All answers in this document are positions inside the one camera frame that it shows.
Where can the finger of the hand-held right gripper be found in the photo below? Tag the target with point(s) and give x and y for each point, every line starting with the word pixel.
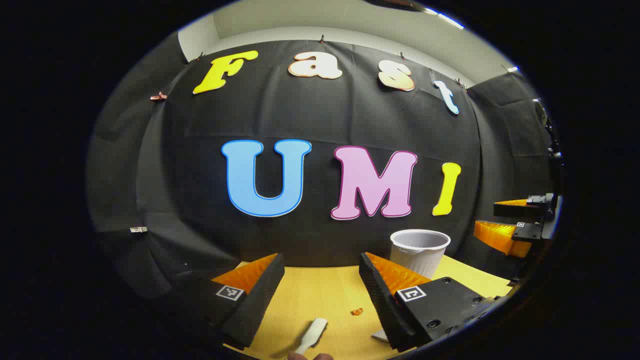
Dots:
pixel 520 210
pixel 530 231

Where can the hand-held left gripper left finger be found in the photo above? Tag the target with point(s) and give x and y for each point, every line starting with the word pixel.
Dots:
pixel 257 305

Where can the small white broom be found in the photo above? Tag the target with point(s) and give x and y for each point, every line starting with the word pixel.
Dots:
pixel 315 331

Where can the white ribbed garbage bin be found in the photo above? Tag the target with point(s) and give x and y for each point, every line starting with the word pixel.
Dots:
pixel 425 262

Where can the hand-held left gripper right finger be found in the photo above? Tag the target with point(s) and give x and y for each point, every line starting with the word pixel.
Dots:
pixel 382 305

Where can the red backdrop clip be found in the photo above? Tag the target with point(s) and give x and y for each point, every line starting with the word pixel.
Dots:
pixel 158 96

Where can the white backdrop clip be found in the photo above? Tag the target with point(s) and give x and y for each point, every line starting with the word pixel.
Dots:
pixel 138 229

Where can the wooden desktop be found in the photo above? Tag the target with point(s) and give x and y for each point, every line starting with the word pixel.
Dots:
pixel 320 295

